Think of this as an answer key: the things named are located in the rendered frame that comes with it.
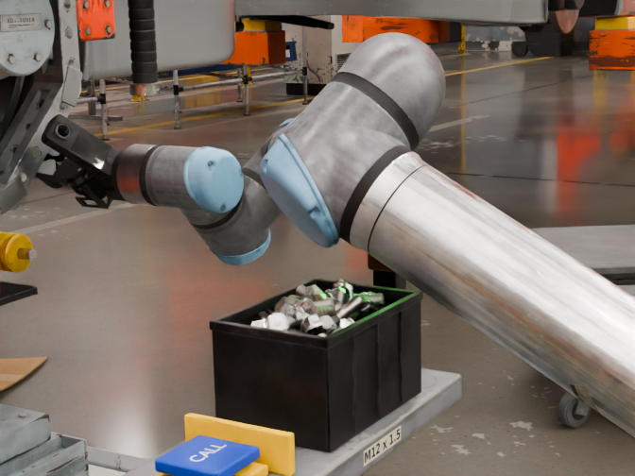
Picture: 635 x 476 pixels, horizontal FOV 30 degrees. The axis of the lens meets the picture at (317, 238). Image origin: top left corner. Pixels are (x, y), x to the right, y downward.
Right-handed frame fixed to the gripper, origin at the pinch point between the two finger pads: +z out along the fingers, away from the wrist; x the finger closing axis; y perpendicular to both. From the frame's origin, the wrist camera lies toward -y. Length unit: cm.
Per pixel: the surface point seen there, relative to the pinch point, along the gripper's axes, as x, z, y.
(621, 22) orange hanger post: 246, 5, 237
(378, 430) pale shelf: -38, -80, -11
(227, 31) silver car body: 55, 3, 31
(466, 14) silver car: 174, 25, 154
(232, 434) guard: -46, -71, -24
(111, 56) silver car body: 27.5, 2.3, 7.6
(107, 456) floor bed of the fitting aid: -28, 1, 51
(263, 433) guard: -45, -75, -24
